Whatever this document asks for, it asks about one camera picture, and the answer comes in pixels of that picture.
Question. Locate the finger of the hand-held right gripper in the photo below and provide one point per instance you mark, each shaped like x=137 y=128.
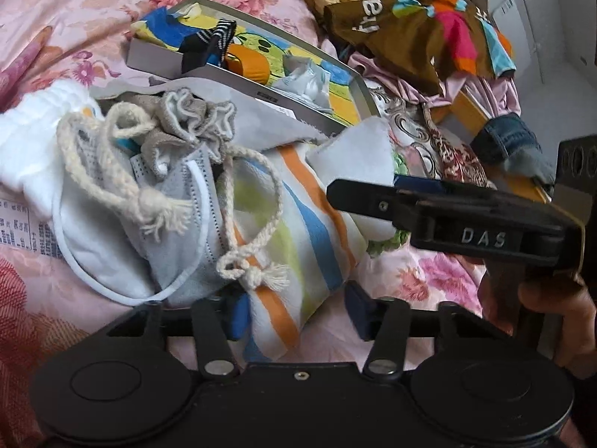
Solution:
x=443 y=184
x=364 y=205

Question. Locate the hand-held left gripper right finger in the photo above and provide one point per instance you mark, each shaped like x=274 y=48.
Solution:
x=357 y=312

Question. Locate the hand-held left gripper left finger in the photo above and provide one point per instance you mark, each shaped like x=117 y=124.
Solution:
x=239 y=322

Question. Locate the striped cloth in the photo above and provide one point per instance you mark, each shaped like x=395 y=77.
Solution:
x=298 y=242

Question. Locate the white plastic packet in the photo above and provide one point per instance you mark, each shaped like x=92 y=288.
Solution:
x=303 y=79

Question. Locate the black white striped sock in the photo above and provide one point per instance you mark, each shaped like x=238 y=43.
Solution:
x=219 y=32

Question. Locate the grey tray box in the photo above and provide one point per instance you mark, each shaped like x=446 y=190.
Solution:
x=158 y=60

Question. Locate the person's right hand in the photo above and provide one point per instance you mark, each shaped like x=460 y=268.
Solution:
x=555 y=308

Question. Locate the green dotted bag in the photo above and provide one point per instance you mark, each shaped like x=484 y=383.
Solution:
x=389 y=245

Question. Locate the blue jeans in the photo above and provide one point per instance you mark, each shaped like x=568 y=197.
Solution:
x=503 y=140

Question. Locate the grey fabric bag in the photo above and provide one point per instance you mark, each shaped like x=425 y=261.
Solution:
x=266 y=107

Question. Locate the brown colourful printed cloth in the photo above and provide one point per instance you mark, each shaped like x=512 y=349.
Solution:
x=396 y=42

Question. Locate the white face mask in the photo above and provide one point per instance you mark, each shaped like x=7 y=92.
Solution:
x=93 y=242

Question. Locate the white air conditioner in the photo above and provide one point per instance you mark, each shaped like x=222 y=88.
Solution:
x=536 y=32

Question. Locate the printed paper leaflet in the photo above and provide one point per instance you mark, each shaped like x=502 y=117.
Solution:
x=18 y=228

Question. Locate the white fluffy cloth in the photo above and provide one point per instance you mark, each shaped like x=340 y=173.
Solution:
x=37 y=121

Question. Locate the pink floral bed sheet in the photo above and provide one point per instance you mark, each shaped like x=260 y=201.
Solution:
x=70 y=9

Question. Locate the wooden bed frame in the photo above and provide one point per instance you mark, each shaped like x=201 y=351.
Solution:
x=471 y=112

